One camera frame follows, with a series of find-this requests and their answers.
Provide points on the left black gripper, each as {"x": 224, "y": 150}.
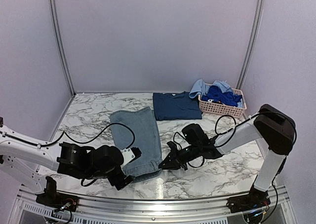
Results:
{"x": 115, "y": 181}

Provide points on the pink plastic laundry basket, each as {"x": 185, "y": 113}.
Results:
{"x": 221, "y": 109}

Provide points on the light blue denim jeans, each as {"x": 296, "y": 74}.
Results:
{"x": 138, "y": 129}

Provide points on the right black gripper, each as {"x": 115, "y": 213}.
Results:
{"x": 174, "y": 164}

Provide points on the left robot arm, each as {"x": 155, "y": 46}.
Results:
{"x": 74, "y": 159}

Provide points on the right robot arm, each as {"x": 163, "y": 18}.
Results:
{"x": 274, "y": 127}

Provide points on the royal blue printed garment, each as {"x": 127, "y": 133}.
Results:
{"x": 228, "y": 98}

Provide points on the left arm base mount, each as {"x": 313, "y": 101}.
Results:
{"x": 57, "y": 200}

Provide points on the dark blue t-shirt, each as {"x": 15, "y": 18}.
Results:
{"x": 174, "y": 106}

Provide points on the aluminium corner post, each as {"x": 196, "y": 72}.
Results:
{"x": 251, "y": 44}
{"x": 60, "y": 47}

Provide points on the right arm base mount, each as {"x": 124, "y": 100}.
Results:
{"x": 247, "y": 202}

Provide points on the light blue cloth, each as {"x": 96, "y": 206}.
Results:
{"x": 198, "y": 88}

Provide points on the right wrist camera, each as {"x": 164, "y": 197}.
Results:
{"x": 175, "y": 147}

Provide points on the right aluminium corner post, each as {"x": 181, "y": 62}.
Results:
{"x": 251, "y": 44}

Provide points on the left aluminium corner post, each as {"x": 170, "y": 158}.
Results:
{"x": 60, "y": 47}

